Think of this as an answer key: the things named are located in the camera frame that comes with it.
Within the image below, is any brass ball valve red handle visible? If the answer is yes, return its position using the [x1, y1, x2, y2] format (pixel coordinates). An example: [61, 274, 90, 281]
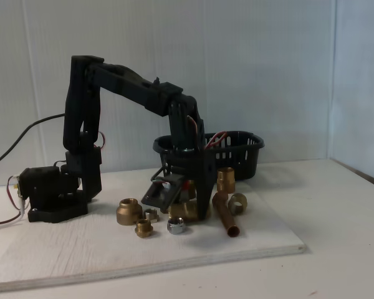
[168, 181, 213, 223]

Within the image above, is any brass male thread adapter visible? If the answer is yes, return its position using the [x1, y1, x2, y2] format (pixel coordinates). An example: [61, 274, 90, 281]
[216, 167, 236, 194]

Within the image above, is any copper pipe piece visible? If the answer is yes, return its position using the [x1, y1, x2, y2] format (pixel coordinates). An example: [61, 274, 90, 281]
[211, 191, 241, 239]

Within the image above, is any black plastic slotted basket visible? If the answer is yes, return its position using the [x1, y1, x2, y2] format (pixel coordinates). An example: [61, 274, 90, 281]
[152, 130, 266, 187]

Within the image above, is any chrome hex nut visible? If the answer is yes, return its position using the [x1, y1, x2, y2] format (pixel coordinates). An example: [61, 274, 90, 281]
[166, 217, 187, 235]

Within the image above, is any small silver hex bushing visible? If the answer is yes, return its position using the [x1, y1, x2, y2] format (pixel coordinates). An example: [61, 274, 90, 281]
[142, 209, 160, 222]

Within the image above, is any small brass hex nipple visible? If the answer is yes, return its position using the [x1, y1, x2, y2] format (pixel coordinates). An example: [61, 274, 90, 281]
[135, 219, 154, 239]

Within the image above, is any large brass reducer coupling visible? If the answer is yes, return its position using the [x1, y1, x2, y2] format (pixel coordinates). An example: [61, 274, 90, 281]
[115, 197, 143, 225]

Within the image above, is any white wooden board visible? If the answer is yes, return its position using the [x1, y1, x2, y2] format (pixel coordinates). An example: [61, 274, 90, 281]
[0, 174, 309, 294]

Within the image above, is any red servo cable loop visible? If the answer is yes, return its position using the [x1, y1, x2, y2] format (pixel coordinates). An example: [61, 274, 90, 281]
[186, 115, 228, 151]

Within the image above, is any brass hex ring bushing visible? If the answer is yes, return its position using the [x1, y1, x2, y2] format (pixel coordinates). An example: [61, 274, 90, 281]
[227, 192, 248, 216]

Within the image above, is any black camera cable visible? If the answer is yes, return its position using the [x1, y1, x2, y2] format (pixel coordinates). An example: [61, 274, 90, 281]
[0, 113, 65, 171]

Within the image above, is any white wire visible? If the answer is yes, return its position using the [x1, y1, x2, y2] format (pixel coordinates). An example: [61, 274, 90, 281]
[0, 196, 31, 233]

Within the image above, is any red power wire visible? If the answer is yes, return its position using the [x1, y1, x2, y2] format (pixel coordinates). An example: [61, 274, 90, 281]
[0, 175, 23, 227]

